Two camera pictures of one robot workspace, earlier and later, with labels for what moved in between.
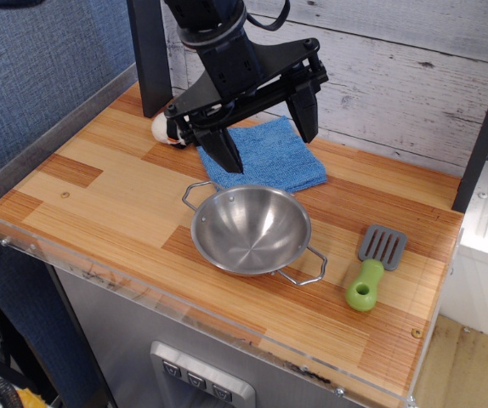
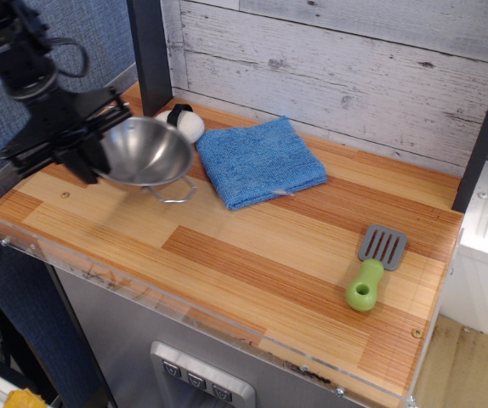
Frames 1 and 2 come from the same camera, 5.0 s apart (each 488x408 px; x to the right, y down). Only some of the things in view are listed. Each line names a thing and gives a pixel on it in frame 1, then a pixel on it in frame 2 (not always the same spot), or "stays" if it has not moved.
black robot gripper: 237,74 to 56,119
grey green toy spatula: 380,248 stays
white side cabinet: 480,284 stays
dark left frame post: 150,51 stays
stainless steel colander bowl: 254,229 to 150,152
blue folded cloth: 271,154 stays
